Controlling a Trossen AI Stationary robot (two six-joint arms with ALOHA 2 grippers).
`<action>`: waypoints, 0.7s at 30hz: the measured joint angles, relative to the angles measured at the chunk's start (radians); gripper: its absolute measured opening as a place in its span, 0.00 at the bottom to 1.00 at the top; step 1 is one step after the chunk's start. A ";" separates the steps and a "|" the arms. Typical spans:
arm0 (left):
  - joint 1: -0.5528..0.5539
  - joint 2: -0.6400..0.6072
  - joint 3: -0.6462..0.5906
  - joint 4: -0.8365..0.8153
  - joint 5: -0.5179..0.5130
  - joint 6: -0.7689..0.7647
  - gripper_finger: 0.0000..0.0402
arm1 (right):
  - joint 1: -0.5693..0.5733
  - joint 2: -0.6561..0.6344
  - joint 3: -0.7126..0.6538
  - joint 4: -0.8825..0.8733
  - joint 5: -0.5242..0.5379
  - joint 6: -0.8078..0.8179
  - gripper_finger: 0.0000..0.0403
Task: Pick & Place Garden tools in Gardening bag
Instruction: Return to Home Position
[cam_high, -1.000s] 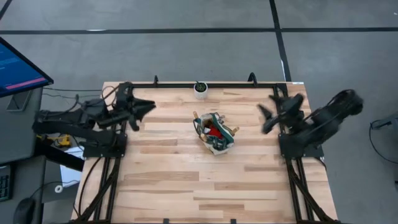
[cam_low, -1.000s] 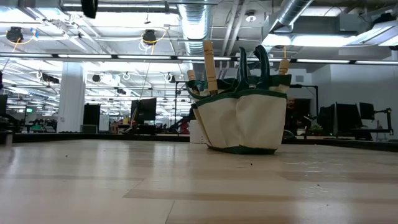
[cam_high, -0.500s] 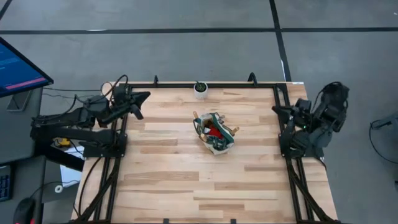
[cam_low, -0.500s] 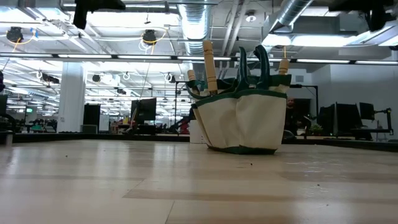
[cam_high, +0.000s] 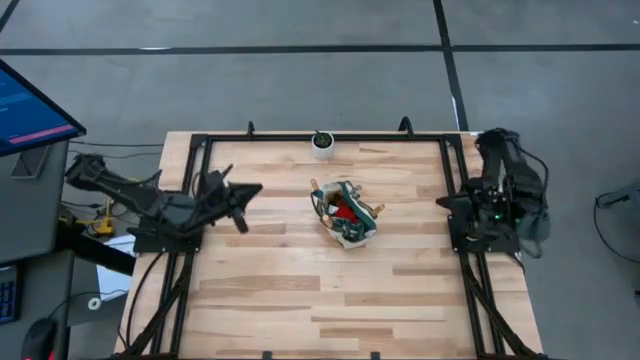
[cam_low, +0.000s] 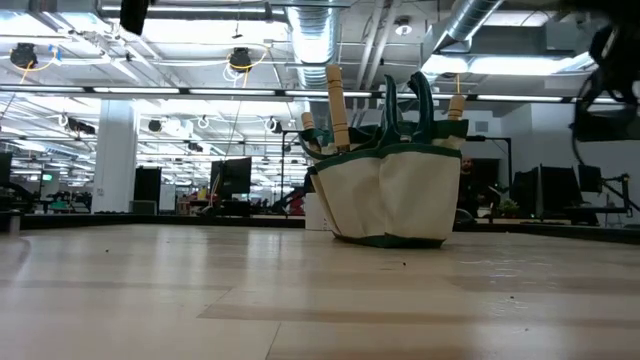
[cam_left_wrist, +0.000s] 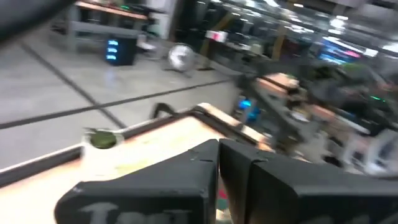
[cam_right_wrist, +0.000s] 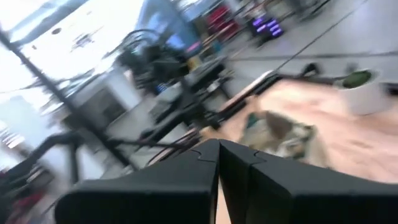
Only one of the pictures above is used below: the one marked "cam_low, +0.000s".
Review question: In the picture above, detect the white column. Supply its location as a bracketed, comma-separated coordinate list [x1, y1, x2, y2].
[91, 98, 139, 215]

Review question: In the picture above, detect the black computer monitor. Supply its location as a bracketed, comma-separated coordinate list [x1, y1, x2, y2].
[209, 156, 253, 197]
[578, 164, 604, 194]
[0, 151, 14, 189]
[539, 164, 585, 214]
[512, 168, 541, 217]

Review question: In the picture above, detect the narrow steel trowel wooden handle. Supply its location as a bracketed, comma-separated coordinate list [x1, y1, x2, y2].
[447, 93, 467, 123]

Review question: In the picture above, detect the black ceiling cable reel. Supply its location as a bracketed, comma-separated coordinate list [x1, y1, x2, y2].
[228, 46, 254, 74]
[8, 42, 40, 70]

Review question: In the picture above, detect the silver spiral air duct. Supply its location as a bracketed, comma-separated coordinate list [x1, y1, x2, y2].
[284, 0, 344, 132]
[399, 0, 506, 96]

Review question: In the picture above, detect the black cabinet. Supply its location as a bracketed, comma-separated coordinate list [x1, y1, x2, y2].
[133, 166, 163, 215]

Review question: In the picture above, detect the white box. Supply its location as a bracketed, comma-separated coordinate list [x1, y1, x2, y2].
[304, 192, 334, 232]

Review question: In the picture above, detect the steel trowel with wooden handle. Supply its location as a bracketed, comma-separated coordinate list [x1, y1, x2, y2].
[325, 63, 352, 153]
[300, 111, 321, 151]

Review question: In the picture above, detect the beige green canvas gardening bag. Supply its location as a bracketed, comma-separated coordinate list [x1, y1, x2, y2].
[305, 119, 470, 250]

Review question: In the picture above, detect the black beam with light strips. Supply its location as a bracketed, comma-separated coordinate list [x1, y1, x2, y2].
[0, 83, 640, 106]

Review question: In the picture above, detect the black station frame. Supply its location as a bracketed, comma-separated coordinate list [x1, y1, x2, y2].
[279, 128, 321, 201]
[467, 134, 513, 201]

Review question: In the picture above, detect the person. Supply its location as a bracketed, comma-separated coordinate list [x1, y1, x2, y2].
[457, 157, 484, 219]

